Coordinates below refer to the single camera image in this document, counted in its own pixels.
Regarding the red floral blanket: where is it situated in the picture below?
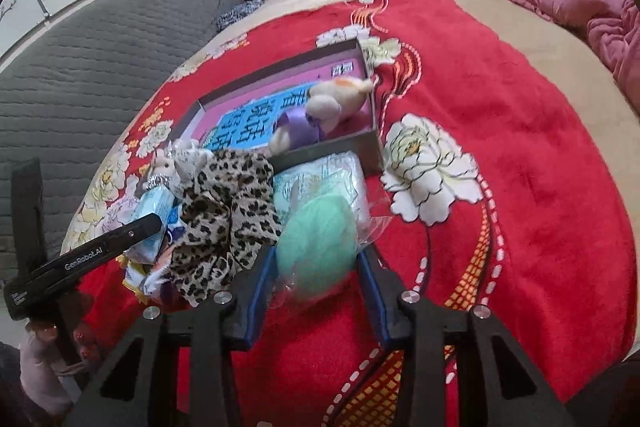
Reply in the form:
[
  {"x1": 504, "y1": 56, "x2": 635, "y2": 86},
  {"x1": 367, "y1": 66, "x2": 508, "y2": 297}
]
[{"x1": 60, "y1": 0, "x2": 638, "y2": 427}]

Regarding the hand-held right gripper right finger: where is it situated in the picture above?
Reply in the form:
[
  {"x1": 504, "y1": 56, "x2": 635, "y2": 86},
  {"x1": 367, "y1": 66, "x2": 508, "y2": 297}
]
[{"x1": 356, "y1": 247, "x2": 576, "y2": 427}]

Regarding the pink bunny plush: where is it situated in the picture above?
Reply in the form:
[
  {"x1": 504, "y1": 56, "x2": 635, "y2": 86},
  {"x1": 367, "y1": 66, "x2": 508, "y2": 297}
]
[{"x1": 145, "y1": 139, "x2": 216, "y2": 198}]

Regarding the person's left hand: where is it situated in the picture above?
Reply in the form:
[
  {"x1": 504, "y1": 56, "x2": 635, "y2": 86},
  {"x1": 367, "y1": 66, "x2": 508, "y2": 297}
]
[{"x1": 71, "y1": 323, "x2": 100, "y2": 366}]

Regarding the blue patterned cloth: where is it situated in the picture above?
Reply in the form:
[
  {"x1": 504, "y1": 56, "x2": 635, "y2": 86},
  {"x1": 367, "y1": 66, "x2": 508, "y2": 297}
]
[{"x1": 215, "y1": 0, "x2": 263, "y2": 32}]

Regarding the green ball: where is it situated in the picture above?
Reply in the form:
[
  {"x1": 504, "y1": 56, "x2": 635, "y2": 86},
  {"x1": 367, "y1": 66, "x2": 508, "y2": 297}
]
[{"x1": 267, "y1": 187, "x2": 393, "y2": 310}]

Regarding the green white tissue pack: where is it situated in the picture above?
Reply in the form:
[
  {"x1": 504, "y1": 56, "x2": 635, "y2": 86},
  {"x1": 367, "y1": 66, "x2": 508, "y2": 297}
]
[{"x1": 272, "y1": 151, "x2": 373, "y2": 228}]

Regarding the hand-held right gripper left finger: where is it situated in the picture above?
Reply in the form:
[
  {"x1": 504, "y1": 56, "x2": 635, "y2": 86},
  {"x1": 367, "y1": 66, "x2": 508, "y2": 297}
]
[{"x1": 62, "y1": 247, "x2": 278, "y2": 427}]

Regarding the cartoon face mask packet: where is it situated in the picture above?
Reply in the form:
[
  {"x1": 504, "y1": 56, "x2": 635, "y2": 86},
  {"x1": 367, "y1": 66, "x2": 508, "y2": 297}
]
[{"x1": 165, "y1": 202, "x2": 188, "y2": 248}]

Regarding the grey quilted headboard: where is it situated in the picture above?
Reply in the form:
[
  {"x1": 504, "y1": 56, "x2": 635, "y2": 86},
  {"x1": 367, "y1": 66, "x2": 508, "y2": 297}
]
[{"x1": 0, "y1": 0, "x2": 246, "y2": 258}]

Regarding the yellow packet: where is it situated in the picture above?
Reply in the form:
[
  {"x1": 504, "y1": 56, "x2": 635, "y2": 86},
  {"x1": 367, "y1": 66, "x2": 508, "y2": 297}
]
[{"x1": 117, "y1": 257, "x2": 171, "y2": 295}]

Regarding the leopard print scrunchie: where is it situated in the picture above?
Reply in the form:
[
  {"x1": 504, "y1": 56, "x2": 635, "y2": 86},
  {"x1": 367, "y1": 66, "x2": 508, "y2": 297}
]
[{"x1": 167, "y1": 149, "x2": 283, "y2": 308}]

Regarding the light blue tissue pack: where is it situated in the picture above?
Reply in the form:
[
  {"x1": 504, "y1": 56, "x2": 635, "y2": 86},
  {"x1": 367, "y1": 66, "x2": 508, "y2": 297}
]
[{"x1": 122, "y1": 186, "x2": 176, "y2": 265}]

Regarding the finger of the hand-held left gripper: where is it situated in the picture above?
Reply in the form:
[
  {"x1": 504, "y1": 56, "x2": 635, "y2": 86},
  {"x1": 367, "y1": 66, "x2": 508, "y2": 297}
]
[{"x1": 102, "y1": 213, "x2": 163, "y2": 255}]

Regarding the beige plush toy purple dress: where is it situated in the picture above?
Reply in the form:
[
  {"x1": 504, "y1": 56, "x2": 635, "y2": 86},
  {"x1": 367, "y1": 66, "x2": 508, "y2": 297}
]
[{"x1": 267, "y1": 76, "x2": 375, "y2": 158}]

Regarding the grey cardboard box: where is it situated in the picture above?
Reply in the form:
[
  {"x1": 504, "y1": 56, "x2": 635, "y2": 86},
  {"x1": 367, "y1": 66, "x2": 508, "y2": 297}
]
[{"x1": 192, "y1": 38, "x2": 386, "y2": 178}]

